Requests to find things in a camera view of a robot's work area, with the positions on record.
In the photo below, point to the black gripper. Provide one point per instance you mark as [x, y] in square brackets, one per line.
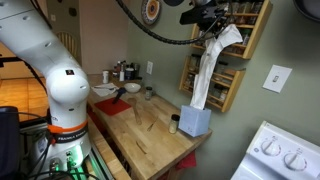
[212, 15]

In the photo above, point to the blue tissue box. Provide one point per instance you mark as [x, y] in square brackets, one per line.
[195, 121]

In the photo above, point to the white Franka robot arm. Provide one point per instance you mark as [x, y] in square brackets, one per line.
[33, 43]

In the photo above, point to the black equipment box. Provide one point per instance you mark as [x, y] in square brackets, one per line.
[8, 140]

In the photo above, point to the glass spice jar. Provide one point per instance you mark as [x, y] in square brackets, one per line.
[257, 8]
[235, 8]
[194, 61]
[222, 67]
[218, 90]
[247, 38]

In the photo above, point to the wooden spice rack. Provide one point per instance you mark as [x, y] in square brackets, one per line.
[257, 33]
[233, 93]

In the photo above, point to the black hanging pan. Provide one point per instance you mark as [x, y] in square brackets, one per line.
[308, 8]

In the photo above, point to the small clear glass jar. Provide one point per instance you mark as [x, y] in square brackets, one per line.
[148, 94]

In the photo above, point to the dark labelled jar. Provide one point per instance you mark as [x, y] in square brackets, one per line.
[129, 74]

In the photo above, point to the white ceramic bowl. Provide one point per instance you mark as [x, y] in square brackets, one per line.
[132, 87]

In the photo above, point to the small white bottle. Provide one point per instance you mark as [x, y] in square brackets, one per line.
[121, 76]

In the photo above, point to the black-lidded glass jar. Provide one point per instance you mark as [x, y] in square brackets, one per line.
[174, 126]

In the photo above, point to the wooden spoon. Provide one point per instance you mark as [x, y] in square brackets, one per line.
[135, 108]

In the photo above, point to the white plastic bottle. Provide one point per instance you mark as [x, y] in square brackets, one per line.
[105, 77]

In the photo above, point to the white stove knob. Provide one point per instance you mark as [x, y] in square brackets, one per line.
[270, 147]
[295, 162]

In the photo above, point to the red cutting mat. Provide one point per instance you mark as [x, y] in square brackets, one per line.
[111, 107]

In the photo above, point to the red hanging cloth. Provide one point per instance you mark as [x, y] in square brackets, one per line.
[186, 161]

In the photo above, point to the small wooden stick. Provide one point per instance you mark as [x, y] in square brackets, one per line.
[141, 147]

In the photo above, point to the white stove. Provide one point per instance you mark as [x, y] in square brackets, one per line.
[266, 166]

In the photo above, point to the wooden chair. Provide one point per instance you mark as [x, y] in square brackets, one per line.
[68, 43]

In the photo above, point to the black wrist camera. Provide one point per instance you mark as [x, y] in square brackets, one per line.
[190, 16]

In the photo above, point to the patterned decorative wall plate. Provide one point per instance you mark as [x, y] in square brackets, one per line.
[150, 10]

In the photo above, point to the white light switch plate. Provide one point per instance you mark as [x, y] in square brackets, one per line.
[276, 78]

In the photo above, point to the white wall outlet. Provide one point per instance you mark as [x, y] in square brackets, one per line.
[149, 67]

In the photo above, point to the small white wall switch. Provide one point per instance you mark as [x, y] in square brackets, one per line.
[53, 17]

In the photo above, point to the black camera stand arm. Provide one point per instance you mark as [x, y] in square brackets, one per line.
[8, 60]

